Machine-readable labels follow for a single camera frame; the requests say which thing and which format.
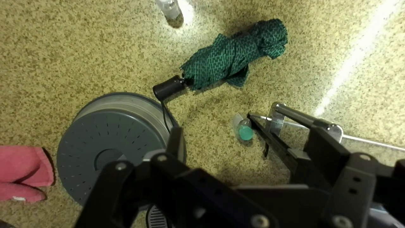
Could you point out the small clear plastic bottle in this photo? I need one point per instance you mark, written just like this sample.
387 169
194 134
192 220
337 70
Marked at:
171 11

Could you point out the small green plastic bottle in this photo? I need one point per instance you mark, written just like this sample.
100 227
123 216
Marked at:
243 128

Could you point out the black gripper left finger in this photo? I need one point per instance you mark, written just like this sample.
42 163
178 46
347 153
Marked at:
168 194

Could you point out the red cloth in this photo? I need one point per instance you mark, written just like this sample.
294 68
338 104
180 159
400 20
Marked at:
23 173

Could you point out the black steel microwave oven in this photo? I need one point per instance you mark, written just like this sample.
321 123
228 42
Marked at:
295 144

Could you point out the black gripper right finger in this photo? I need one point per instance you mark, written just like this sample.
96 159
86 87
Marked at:
354 185

